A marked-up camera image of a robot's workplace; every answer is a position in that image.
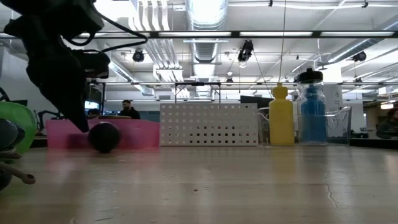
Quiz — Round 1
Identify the clear plastic bin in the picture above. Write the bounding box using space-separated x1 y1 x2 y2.
257 105 353 147

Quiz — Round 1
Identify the dark purple toy plum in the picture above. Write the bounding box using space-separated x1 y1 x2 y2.
88 121 122 154

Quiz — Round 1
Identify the white perforated basket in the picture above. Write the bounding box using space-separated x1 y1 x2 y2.
159 102 259 147

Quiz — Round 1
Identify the yellow plastic bottle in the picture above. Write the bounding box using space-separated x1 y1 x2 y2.
269 82 295 146

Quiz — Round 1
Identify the black distant monitor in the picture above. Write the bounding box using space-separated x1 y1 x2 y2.
239 95 274 110

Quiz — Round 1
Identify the blue plastic bottle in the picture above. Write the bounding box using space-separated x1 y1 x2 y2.
300 85 326 144

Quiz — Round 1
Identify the green toy apple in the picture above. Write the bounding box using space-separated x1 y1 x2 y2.
0 101 37 164

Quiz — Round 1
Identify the person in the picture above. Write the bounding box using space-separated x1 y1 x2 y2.
119 99 141 120
375 107 398 140

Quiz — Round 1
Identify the silver ceiling air duct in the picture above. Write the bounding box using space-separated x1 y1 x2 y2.
185 0 229 31

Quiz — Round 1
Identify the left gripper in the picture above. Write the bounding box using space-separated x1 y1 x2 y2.
26 40 91 133

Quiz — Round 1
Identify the pink plastic bin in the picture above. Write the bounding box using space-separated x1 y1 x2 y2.
45 116 161 149

